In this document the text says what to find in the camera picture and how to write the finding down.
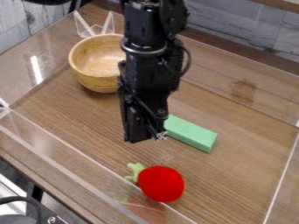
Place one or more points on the clear acrylic front wall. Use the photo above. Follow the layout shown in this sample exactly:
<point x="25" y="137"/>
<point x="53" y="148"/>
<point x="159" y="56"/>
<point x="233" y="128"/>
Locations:
<point x="79" y="181"/>

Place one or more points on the clear acrylic corner bracket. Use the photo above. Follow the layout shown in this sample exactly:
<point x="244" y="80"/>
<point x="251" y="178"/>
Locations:
<point x="87" y="30"/>

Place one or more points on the wooden bowl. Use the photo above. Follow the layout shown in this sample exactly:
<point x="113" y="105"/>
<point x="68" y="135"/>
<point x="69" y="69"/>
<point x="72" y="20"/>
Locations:
<point x="93" y="59"/>

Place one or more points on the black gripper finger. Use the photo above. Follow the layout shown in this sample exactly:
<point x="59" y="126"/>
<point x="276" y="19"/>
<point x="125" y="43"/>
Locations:
<point x="155" y="118"/>
<point x="132" y="118"/>

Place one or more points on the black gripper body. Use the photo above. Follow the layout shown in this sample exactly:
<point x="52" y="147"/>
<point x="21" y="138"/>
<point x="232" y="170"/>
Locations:
<point x="149" y="76"/>

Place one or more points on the green rectangular block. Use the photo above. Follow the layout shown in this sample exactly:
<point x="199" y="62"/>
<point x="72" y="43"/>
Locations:
<point x="189" y="133"/>

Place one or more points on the black metal table frame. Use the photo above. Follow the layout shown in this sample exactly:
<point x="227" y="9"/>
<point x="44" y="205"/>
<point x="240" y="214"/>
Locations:
<point x="16" y="185"/>

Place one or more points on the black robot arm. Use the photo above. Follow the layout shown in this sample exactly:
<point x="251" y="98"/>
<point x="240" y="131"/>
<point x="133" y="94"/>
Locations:
<point x="152" y="21"/>

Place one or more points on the red plush fruit green stem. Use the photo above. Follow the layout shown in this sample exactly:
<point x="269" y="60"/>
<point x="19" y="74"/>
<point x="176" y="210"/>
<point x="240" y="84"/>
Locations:
<point x="160" y="182"/>

